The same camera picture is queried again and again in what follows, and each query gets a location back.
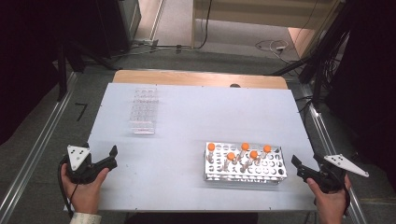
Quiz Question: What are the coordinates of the beige wooden furniture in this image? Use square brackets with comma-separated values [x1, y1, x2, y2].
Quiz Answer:
[191, 0, 344, 31]

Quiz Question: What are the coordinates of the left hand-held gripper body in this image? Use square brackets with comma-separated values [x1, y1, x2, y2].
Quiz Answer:
[60, 143, 105, 185]

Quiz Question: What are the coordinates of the black cabinet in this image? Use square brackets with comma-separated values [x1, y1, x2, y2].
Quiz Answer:
[92, 0, 142, 60]

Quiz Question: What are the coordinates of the white floor cable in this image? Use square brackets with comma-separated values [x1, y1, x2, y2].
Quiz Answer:
[255, 39, 292, 63]

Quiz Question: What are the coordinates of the left hand-held gripper cable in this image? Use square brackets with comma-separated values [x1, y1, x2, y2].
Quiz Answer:
[57, 155, 78, 218]

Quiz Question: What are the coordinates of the aluminium floor rail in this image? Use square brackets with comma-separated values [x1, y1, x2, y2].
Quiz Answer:
[298, 82, 370, 224]
[0, 71, 78, 224]

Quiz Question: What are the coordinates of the person's left hand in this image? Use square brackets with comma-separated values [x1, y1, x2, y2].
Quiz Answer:
[60, 163, 110, 216]

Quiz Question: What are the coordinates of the hanging black cable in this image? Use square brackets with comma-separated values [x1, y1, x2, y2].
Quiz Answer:
[194, 0, 214, 50]

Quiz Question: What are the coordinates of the clear plastic tube rack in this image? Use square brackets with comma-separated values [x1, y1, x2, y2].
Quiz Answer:
[129, 87, 160, 135]

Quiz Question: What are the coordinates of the person's right hand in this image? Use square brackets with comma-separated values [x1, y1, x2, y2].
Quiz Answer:
[306, 174, 353, 224]

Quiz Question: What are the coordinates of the dark curtain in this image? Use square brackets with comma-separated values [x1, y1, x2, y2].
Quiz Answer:
[0, 0, 97, 146]
[325, 0, 396, 188]

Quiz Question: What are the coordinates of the grey floor cable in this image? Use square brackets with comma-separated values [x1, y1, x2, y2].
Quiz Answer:
[111, 43, 194, 59]

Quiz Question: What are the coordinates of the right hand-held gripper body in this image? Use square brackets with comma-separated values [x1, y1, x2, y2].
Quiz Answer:
[306, 153, 370, 194]

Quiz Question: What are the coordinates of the metal test tube rack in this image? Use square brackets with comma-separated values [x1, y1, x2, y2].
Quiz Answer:
[204, 142, 288, 185]

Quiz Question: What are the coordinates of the black stand post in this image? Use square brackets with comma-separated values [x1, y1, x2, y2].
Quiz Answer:
[56, 43, 69, 102]

